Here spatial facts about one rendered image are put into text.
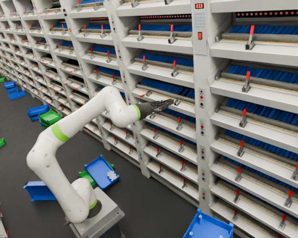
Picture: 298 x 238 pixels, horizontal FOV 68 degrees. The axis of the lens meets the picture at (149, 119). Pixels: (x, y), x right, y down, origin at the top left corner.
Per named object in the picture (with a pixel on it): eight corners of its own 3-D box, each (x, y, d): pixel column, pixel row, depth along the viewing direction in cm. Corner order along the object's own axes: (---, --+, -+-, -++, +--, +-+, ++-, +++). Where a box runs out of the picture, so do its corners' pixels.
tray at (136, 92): (197, 118, 132) (193, 107, 126) (133, 96, 173) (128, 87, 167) (215, 96, 139) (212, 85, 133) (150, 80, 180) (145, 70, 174)
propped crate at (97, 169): (118, 179, 222) (119, 175, 216) (101, 191, 211) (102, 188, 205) (101, 158, 233) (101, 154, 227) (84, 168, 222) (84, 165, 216)
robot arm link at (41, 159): (70, 231, 126) (15, 161, 101) (74, 208, 140) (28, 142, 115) (91, 224, 126) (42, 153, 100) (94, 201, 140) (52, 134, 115)
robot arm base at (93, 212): (69, 234, 138) (65, 228, 135) (62, 220, 149) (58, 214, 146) (105, 208, 150) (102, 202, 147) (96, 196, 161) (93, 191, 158)
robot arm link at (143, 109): (140, 105, 113) (129, 101, 119) (140, 126, 118) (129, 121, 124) (149, 102, 117) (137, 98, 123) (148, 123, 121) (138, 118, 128)
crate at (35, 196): (36, 195, 218) (31, 202, 212) (27, 181, 208) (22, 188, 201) (64, 195, 214) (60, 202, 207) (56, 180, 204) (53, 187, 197)
